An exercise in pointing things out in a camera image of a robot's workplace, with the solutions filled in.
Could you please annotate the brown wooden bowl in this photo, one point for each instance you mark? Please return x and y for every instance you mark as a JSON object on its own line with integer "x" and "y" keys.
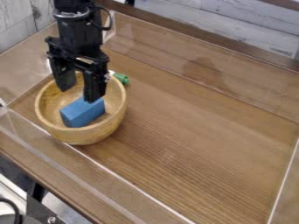
{"x": 51, "y": 100}

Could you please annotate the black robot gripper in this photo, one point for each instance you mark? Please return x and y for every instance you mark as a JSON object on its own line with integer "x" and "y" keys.
{"x": 75, "y": 51}

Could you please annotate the black metal table frame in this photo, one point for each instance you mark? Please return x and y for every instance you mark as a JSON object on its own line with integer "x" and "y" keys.
{"x": 29, "y": 191}

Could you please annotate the clear acrylic corner bracket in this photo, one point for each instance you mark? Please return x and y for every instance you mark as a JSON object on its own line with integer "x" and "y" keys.
{"x": 109, "y": 23}

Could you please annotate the white green marker pen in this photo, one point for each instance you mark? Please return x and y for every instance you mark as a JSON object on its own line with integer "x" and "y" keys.
{"x": 120, "y": 77}

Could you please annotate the blue rectangular block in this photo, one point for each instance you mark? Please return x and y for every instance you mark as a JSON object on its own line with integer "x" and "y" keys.
{"x": 79, "y": 113}

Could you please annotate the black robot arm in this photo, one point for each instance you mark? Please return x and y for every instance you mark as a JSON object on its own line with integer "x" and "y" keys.
{"x": 72, "y": 4}

